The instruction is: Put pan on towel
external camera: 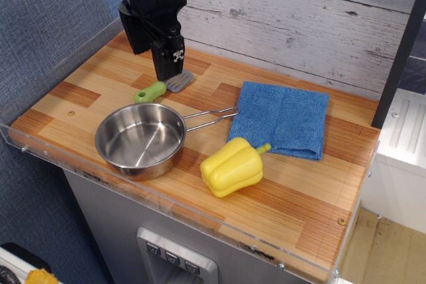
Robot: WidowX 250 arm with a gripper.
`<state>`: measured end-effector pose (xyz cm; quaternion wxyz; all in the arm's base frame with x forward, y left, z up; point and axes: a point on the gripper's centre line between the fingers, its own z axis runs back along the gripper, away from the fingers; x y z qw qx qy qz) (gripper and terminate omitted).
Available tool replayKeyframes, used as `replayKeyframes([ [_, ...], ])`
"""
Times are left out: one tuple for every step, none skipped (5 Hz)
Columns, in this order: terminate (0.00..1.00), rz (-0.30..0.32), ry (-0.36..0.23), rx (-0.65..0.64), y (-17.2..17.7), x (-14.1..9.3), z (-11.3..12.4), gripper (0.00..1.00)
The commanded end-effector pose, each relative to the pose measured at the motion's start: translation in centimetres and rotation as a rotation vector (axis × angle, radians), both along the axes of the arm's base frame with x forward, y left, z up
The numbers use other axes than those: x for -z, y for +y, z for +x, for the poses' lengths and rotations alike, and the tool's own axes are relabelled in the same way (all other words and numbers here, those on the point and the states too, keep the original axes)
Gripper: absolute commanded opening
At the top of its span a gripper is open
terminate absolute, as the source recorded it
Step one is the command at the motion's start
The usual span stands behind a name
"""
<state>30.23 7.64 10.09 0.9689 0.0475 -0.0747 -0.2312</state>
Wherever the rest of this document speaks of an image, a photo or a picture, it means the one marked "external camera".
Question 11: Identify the stainless steel pan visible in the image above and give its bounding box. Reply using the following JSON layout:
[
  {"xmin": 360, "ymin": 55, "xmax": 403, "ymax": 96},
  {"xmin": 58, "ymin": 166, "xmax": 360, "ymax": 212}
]
[{"xmin": 95, "ymin": 102, "xmax": 240, "ymax": 181}]

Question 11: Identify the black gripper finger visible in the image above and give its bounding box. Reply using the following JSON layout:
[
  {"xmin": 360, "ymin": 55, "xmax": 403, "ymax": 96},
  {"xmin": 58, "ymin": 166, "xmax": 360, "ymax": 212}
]
[
  {"xmin": 119, "ymin": 1, "xmax": 156, "ymax": 55},
  {"xmin": 151, "ymin": 35, "xmax": 185, "ymax": 81}
]

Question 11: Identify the black vertical post right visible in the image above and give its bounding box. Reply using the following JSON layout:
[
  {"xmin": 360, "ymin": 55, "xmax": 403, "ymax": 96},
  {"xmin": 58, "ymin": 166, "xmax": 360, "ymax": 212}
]
[{"xmin": 371, "ymin": 0, "xmax": 425, "ymax": 129}]

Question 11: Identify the green handled grey spatula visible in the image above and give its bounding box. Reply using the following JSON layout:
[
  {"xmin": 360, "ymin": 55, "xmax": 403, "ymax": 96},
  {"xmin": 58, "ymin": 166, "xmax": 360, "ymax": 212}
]
[{"xmin": 134, "ymin": 69, "xmax": 194, "ymax": 103}]

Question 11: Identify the blue folded towel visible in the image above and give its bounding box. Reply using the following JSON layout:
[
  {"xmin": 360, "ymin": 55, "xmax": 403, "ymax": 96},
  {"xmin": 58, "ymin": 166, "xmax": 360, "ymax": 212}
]
[{"xmin": 227, "ymin": 81, "xmax": 329, "ymax": 161}]

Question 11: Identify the black corrugated cable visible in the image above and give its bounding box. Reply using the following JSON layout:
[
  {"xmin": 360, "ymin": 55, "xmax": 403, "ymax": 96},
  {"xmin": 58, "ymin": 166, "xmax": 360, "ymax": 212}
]
[{"xmin": 0, "ymin": 265, "xmax": 21, "ymax": 284}]

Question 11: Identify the clear acrylic table guard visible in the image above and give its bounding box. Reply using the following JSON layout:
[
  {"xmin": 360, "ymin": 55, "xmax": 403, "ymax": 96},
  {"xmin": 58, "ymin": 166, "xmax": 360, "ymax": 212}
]
[{"xmin": 7, "ymin": 21, "xmax": 379, "ymax": 283}]

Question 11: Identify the white toy sink counter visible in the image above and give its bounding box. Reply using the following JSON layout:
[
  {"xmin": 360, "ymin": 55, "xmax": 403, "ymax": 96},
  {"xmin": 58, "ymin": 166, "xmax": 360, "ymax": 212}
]
[{"xmin": 361, "ymin": 89, "xmax": 425, "ymax": 233}]

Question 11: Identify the grey cabinet with dispenser panel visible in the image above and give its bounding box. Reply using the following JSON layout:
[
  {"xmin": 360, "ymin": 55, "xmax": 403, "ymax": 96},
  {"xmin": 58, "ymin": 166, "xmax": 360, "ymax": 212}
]
[{"xmin": 65, "ymin": 171, "xmax": 304, "ymax": 283}]

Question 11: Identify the yellow toy bell pepper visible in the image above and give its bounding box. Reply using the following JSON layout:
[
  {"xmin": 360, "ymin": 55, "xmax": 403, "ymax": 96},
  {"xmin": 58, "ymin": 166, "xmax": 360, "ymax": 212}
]
[{"xmin": 200, "ymin": 138, "xmax": 272, "ymax": 198}]

